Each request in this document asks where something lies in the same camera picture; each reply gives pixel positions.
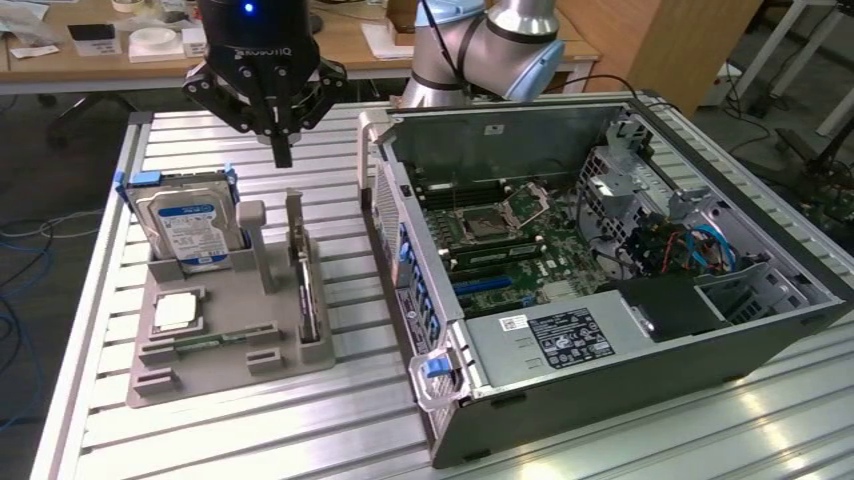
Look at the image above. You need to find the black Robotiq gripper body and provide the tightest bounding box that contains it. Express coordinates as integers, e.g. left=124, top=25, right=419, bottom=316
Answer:
left=198, top=0, right=323, bottom=135

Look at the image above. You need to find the small plain white box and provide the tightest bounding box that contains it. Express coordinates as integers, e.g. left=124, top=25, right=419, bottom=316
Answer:
left=179, top=27, right=211, bottom=59

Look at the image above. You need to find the white paper stack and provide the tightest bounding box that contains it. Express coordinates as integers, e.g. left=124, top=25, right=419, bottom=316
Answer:
left=359, top=21, right=419, bottom=62

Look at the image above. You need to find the white box with round tape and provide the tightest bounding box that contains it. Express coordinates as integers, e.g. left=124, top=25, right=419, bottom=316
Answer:
left=127, top=26, right=190, bottom=65

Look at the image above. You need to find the white box with black lid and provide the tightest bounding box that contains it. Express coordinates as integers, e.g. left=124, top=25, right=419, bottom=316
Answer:
left=66, top=23, right=126, bottom=58

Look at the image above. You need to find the wooden desk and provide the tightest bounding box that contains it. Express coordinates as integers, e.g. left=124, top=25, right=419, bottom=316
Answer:
left=0, top=0, right=603, bottom=97

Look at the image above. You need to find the hard disk with blue carrier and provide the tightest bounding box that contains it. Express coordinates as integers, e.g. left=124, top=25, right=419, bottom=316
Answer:
left=111, top=163, right=254, bottom=275

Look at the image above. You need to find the white paper tag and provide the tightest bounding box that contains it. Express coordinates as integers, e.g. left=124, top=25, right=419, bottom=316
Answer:
left=8, top=44, right=63, bottom=60

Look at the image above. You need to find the CPU socket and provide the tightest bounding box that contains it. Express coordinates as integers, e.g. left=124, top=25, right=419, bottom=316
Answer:
left=451, top=203, right=511, bottom=247

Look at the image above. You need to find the metal socket cover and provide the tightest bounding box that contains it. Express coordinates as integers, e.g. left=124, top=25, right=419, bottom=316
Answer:
left=502, top=180, right=557, bottom=225

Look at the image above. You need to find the RAM stick with white label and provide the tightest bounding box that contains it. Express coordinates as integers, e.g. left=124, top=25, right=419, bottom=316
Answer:
left=451, top=241, right=543, bottom=267

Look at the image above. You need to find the grey plastic parts rack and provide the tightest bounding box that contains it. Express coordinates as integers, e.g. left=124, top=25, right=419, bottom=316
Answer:
left=126, top=199, right=339, bottom=410

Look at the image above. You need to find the silver CPU chip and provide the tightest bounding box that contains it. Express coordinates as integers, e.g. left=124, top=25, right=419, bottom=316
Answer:
left=151, top=291, right=203, bottom=332

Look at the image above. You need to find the green motherboard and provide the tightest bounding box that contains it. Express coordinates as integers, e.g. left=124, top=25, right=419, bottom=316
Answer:
left=410, top=167, right=627, bottom=320

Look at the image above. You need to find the green RAM stick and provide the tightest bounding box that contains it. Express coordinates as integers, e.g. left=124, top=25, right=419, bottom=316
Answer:
left=171, top=331, right=250, bottom=352

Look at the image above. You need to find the wooden cabinet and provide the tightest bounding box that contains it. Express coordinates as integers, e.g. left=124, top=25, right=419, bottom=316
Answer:
left=553, top=0, right=766, bottom=117

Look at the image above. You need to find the grey power supply unit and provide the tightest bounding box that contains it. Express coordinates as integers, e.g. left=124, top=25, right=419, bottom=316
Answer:
left=462, top=291, right=661, bottom=390

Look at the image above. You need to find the open black PC case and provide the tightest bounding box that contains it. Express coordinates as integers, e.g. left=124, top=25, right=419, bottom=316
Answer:
left=356, top=89, right=854, bottom=470

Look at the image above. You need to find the metal disk bay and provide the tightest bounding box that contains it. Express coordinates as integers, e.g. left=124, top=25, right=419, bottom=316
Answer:
left=693, top=258, right=806, bottom=327

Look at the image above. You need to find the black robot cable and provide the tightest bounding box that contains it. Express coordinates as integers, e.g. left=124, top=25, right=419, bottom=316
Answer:
left=415, top=0, right=470, bottom=81

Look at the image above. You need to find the black power cable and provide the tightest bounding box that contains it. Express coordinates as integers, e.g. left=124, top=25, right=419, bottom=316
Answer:
left=565, top=73, right=683, bottom=112

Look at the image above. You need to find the blue floor cable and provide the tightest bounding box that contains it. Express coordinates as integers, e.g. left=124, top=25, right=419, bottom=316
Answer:
left=0, top=219, right=56, bottom=432

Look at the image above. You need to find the red wire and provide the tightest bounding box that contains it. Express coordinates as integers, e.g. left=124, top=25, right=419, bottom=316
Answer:
left=659, top=231, right=697, bottom=272

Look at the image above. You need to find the blue wire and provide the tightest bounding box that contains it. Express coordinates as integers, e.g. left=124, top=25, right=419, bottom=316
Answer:
left=685, top=226, right=741, bottom=275

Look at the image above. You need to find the white metal table frame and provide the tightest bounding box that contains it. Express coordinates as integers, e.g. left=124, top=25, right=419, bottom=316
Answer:
left=731, top=0, right=854, bottom=137

